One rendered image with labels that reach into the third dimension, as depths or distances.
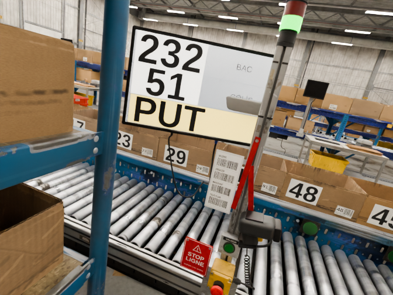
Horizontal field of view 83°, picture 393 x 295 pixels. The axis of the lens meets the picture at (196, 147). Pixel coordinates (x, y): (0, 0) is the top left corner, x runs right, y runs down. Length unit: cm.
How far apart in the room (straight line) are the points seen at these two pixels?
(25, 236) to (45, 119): 14
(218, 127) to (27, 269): 59
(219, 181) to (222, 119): 21
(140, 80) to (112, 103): 45
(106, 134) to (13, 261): 17
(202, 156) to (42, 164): 114
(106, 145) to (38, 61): 12
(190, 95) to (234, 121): 17
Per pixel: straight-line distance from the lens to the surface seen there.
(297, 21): 67
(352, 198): 141
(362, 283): 134
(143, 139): 149
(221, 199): 72
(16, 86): 26
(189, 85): 73
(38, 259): 37
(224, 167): 68
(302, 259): 124
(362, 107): 606
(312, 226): 136
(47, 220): 35
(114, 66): 29
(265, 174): 131
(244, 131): 76
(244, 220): 68
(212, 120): 74
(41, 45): 27
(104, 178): 33
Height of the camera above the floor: 142
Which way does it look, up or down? 16 degrees down
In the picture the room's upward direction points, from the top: 11 degrees clockwise
